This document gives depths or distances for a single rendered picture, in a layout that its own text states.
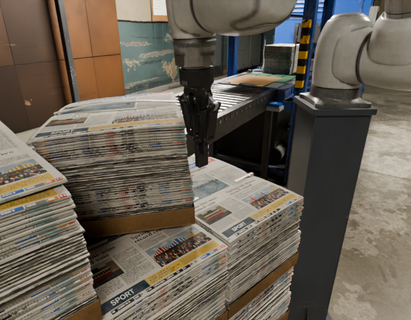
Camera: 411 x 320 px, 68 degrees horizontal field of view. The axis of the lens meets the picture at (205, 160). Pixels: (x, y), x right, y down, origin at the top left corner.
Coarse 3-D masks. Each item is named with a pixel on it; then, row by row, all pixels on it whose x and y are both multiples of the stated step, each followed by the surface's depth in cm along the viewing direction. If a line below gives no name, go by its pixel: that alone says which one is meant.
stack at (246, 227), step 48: (240, 192) 82; (288, 192) 82; (96, 240) 64; (144, 240) 64; (192, 240) 64; (240, 240) 66; (288, 240) 82; (96, 288) 52; (144, 288) 52; (192, 288) 59; (240, 288) 72; (288, 288) 93
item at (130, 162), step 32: (64, 128) 59; (96, 128) 57; (128, 128) 56; (160, 128) 57; (64, 160) 56; (96, 160) 57; (128, 160) 58; (160, 160) 59; (96, 192) 59; (128, 192) 60; (160, 192) 61; (192, 192) 63
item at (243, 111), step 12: (264, 96) 212; (276, 96) 233; (228, 108) 178; (240, 108) 181; (252, 108) 197; (264, 108) 217; (228, 120) 170; (240, 120) 185; (216, 132) 161; (228, 132) 174; (192, 144) 142
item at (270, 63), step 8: (264, 48) 301; (272, 48) 297; (280, 48) 293; (288, 48) 289; (296, 48) 300; (264, 56) 303; (272, 56) 300; (280, 56) 297; (288, 56) 292; (296, 56) 304; (264, 64) 306; (272, 64) 302; (280, 64) 298; (288, 64) 295; (296, 64) 308; (264, 72) 309; (272, 72) 305; (280, 72) 301; (288, 72) 297
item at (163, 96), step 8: (128, 96) 88; (136, 96) 86; (144, 96) 84; (152, 96) 83; (160, 96) 82; (168, 96) 81; (72, 104) 80; (80, 104) 79; (88, 104) 78; (112, 104) 76; (120, 104) 75
